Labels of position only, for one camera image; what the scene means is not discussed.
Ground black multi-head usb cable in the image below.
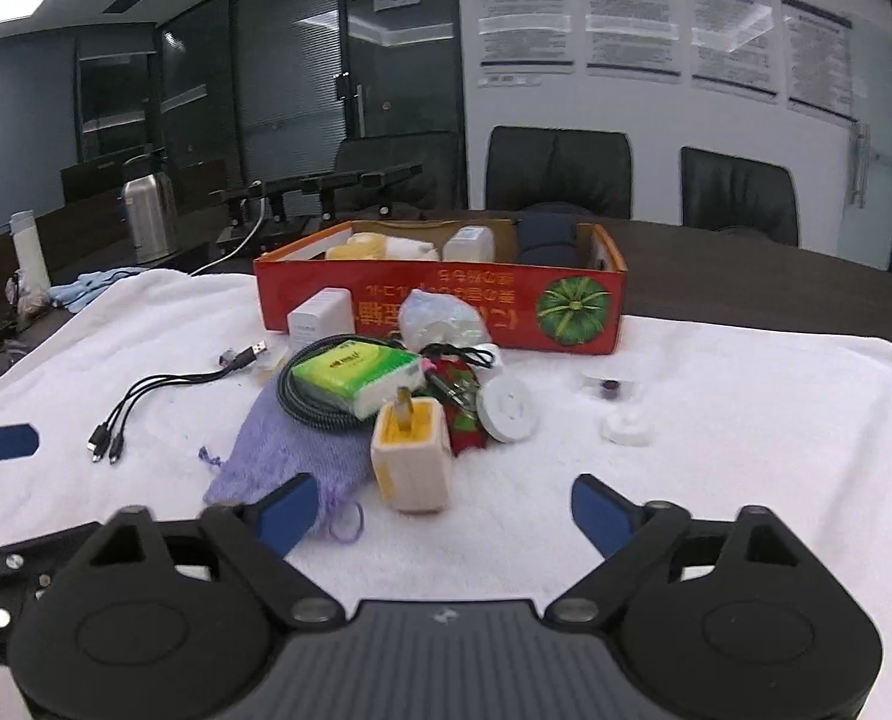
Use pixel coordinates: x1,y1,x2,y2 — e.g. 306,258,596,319
86,341,271,464

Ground white adapter box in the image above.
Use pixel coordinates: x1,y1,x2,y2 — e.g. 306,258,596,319
287,289,355,357

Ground wall poster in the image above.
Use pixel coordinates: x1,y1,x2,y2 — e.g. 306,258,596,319
684,0,781,104
474,0,576,87
781,0,856,127
579,0,681,81

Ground steel door handle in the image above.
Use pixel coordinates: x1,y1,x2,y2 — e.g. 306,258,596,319
849,120,871,209
336,71,364,137

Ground white plastic bottle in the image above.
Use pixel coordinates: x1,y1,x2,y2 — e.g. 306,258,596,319
444,225,496,263

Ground white drinking bottle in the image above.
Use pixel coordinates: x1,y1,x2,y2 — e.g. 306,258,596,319
9,210,52,293

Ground steel thermos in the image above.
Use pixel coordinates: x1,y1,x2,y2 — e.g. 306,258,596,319
121,152,181,265

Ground navy cloth roll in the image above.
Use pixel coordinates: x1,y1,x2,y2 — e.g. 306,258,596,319
519,214,582,269

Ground black stand row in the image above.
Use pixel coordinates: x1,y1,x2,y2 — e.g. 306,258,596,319
217,163,424,256

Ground clear plastic bag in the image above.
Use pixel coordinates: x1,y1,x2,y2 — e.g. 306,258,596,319
399,289,484,353

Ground yellow and white plush toy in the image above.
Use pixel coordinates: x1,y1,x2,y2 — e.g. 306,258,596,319
324,231,447,262

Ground small clear packet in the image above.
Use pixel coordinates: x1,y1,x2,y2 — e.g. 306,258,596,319
581,371,638,402

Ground white towel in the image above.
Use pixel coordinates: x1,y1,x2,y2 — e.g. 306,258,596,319
0,268,892,720

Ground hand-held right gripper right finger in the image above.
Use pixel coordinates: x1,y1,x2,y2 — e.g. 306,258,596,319
547,472,812,629

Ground cream charger plug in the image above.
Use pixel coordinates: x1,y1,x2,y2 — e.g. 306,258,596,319
371,386,447,515

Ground white round disc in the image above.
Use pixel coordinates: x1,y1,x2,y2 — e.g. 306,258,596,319
477,377,541,443

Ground red cardboard box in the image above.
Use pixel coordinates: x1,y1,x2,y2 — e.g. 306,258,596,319
253,219,628,355

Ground light blue cloth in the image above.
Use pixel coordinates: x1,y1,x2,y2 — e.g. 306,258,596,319
48,268,151,314

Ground black braided cable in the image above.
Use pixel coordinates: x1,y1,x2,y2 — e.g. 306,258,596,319
277,336,432,436

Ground white plastic cap piece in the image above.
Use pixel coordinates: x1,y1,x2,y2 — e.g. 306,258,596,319
600,409,655,448

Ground white cable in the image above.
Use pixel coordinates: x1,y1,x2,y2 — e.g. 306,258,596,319
187,202,267,278

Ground red snack packet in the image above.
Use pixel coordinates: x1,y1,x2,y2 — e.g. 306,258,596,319
423,356,492,458

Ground purple knit pouch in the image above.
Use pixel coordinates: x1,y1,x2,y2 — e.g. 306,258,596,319
203,382,376,543

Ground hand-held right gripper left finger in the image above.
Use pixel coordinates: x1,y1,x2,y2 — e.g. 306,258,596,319
78,472,346,629

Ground small snack bag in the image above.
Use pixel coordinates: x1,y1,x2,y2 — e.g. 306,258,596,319
7,274,53,323

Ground black office chair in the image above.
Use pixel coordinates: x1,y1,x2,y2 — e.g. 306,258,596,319
680,146,800,247
333,131,466,211
486,126,633,220

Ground green tissue pack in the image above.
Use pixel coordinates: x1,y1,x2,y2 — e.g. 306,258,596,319
292,341,426,421

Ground dark wooden desktop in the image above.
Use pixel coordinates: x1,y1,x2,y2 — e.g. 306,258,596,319
0,187,892,391

